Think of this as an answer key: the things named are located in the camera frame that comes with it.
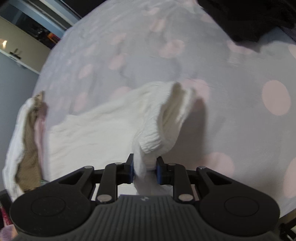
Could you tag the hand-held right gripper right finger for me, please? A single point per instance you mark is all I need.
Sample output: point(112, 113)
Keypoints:
point(159, 172)

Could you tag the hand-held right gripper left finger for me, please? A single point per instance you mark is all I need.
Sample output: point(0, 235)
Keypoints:
point(131, 169)

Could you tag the white knit sweater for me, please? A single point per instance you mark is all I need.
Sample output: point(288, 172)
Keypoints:
point(104, 129)

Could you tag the black pants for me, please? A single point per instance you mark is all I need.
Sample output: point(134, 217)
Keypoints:
point(245, 18)

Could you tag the pale pink cloth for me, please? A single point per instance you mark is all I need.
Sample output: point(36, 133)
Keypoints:
point(40, 132)

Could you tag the beige striped cloth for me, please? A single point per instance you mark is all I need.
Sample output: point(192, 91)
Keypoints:
point(29, 153)

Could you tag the white gauze cloth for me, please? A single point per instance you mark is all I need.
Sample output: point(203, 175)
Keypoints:
point(16, 143)

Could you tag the grey pink-dotted bed cover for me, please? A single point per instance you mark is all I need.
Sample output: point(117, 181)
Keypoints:
point(231, 69)

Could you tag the orange cabinet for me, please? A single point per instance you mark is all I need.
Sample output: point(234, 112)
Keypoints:
point(53, 38)

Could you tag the cream door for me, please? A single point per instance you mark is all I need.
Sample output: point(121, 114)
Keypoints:
point(25, 41)

